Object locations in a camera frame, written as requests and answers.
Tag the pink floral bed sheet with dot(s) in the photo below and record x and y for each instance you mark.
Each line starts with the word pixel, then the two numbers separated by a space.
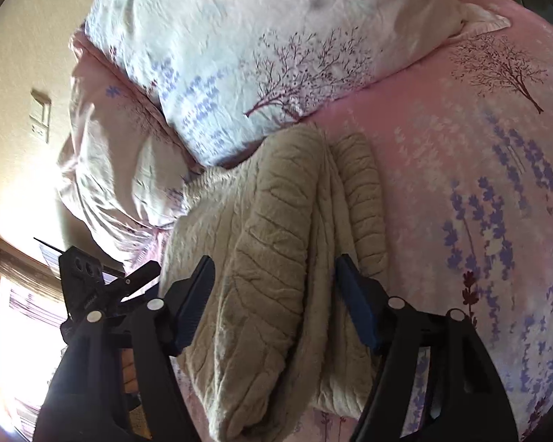
pixel 442 170

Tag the window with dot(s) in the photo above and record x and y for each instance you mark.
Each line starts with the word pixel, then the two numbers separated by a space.
pixel 23 354

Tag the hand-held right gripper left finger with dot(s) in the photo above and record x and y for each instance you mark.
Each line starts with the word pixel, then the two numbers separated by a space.
pixel 192 306

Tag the pale pillow with tree print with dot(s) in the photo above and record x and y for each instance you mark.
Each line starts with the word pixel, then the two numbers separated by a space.
pixel 258 32

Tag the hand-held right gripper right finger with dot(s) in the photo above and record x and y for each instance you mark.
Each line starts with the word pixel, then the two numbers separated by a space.
pixel 357 308

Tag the beige wall switch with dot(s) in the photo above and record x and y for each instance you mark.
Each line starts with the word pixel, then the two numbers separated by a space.
pixel 40 117

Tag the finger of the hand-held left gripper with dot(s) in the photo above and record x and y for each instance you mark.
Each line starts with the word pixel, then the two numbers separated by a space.
pixel 133 278

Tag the pale pillow with lavender print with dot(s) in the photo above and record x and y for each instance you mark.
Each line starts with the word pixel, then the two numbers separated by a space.
pixel 110 161

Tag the person's left hand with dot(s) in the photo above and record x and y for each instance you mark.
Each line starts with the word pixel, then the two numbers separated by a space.
pixel 130 370

